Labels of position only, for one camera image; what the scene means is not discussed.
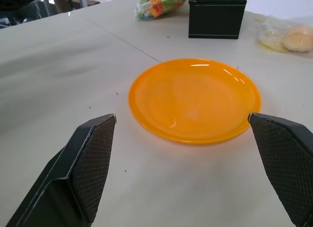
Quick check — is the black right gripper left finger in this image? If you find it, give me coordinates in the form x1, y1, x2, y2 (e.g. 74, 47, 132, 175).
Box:
5, 113, 117, 227

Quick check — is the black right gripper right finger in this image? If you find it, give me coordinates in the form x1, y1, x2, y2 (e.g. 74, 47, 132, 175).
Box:
247, 112, 313, 227

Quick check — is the orange plastic plate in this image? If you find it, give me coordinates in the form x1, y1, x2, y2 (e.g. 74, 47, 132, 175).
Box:
128, 57, 262, 146

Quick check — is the clear bag of bread rolls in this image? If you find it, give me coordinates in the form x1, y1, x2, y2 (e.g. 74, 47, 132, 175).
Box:
254, 15, 313, 57

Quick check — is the black leather box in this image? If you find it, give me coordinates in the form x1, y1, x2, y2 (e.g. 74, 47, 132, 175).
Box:
188, 0, 247, 40

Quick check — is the brown cardboard box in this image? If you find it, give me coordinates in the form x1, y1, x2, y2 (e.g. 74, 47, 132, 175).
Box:
52, 0, 101, 14

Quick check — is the black plastic crate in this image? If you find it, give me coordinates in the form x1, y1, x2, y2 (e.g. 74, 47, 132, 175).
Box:
0, 0, 37, 12

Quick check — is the bag of colourful toy blocks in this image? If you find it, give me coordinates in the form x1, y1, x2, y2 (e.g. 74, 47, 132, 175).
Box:
134, 0, 193, 22

